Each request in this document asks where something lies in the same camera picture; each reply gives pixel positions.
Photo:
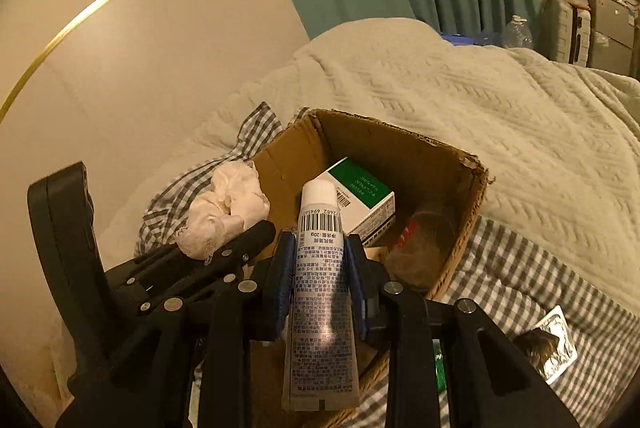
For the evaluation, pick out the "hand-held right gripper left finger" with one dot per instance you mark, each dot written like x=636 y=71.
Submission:
x=280 y=288

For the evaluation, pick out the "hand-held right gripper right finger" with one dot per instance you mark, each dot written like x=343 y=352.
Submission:
x=357 y=288

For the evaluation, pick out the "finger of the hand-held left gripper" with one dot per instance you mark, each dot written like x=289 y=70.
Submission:
x=200 y=283
x=250 y=238

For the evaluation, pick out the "white blue printed tube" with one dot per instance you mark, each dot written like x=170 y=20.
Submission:
x=320 y=283

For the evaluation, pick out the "white tissue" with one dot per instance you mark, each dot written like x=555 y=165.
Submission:
x=225 y=203

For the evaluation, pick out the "clear plastic bottle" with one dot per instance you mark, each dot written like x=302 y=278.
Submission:
x=425 y=243

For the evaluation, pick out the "green white medicine box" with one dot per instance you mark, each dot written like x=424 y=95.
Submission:
x=360 y=188

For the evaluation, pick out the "brown cardboard box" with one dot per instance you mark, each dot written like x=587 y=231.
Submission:
x=400 y=158

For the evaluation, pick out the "green plastic packet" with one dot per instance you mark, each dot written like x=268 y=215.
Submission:
x=440 y=368

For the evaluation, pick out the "foil blister pack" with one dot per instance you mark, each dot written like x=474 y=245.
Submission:
x=545 y=343

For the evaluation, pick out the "cream knit blanket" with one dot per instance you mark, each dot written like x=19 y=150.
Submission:
x=450 y=108

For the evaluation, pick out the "blue plastic basin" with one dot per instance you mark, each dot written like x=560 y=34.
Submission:
x=460 y=40

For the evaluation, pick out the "clear water bottle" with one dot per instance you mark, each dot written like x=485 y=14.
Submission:
x=517 y=33

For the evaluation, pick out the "grey suitcase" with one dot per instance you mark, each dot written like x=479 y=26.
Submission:
x=565 y=33

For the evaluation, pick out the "grey cabinet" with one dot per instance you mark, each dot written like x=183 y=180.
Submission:
x=612 y=28

